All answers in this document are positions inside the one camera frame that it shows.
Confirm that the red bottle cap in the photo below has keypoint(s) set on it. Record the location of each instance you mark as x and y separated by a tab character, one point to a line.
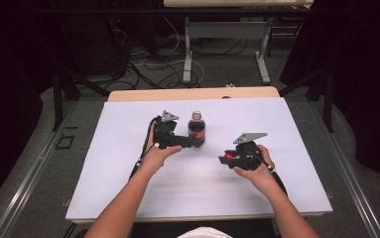
229	156

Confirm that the person's left hand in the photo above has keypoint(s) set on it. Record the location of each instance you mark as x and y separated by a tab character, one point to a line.
154	158

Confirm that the person's right hand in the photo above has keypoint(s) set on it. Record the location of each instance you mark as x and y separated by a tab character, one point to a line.
260	178

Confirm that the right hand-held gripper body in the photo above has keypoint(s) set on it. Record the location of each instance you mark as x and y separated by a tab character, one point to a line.
248	155

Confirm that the dark curtain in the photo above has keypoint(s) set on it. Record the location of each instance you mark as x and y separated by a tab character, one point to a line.
366	82
9	99

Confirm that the metal floor rail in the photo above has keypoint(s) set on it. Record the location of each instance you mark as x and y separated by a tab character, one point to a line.
28	185
353	185

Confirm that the cola bottle with red label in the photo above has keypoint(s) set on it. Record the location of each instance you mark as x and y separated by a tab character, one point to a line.
196	129

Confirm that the person's white clothing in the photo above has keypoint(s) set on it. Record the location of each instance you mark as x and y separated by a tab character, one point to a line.
204	233

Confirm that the black metal stand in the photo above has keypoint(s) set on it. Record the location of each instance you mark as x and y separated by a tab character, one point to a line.
58	99
328	99

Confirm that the black floor socket frame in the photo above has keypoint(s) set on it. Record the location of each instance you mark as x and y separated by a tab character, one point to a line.
65	142

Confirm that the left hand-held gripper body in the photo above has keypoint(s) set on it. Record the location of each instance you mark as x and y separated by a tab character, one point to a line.
166	132

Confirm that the white desk with metal legs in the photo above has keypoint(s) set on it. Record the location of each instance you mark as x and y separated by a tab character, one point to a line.
227	29

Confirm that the white table cover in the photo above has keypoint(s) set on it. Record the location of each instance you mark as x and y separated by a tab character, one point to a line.
197	191

